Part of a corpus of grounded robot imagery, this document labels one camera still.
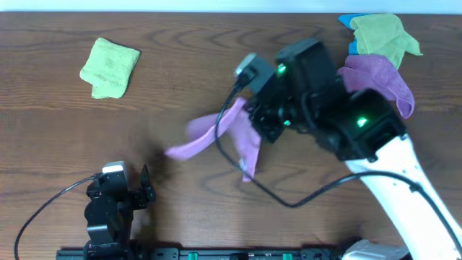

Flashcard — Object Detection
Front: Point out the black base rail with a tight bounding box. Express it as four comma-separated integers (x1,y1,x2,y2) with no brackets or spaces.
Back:
56,248,341,260

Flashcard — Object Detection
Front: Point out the folded green cloth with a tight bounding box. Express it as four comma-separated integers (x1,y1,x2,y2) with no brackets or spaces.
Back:
79,38,141,99

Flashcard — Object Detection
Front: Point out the crumpled green cloth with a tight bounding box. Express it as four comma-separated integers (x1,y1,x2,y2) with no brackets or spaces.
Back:
347,13,423,69

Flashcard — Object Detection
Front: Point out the black cable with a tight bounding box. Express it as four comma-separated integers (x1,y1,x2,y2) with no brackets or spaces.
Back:
13,173,104,260
214,74,462,250

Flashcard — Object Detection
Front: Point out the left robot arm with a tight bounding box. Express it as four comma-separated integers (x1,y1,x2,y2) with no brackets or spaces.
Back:
84,162,156,259

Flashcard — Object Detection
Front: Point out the right black cable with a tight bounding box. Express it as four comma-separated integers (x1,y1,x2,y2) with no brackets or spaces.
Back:
214,74,462,250

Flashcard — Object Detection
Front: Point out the purple cloth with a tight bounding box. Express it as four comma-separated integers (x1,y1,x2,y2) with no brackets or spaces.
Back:
165,97,261,182
337,54,416,118

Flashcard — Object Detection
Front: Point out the left black cable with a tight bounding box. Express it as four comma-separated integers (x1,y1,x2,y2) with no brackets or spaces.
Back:
13,173,104,260

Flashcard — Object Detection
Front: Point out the blue cloth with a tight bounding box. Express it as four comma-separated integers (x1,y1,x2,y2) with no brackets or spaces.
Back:
338,13,365,55

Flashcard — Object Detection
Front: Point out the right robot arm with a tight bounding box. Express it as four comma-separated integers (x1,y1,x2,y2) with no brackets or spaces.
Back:
235,39,461,259

